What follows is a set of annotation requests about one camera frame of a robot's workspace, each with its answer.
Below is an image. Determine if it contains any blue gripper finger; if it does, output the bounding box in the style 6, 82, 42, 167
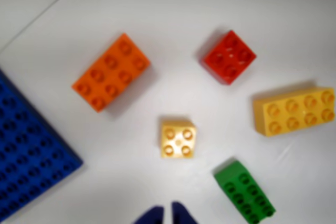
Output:
171, 201, 196, 224
131, 205, 165, 224

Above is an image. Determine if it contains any yellow 2x2 block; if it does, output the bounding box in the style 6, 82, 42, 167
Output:
158, 115, 198, 159

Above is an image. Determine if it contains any green 2x4 block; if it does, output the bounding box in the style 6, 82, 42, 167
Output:
213, 159, 277, 224

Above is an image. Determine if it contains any orange 2x4 block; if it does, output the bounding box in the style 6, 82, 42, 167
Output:
71, 33, 152, 113

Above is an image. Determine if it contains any yellow 2x4 block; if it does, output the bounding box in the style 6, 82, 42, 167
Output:
253, 86, 336, 137

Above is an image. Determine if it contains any red 2x2 block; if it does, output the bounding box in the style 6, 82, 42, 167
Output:
199, 29, 258, 86

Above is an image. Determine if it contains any blue 8x8 baseplate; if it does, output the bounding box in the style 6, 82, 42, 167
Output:
0, 68, 84, 223

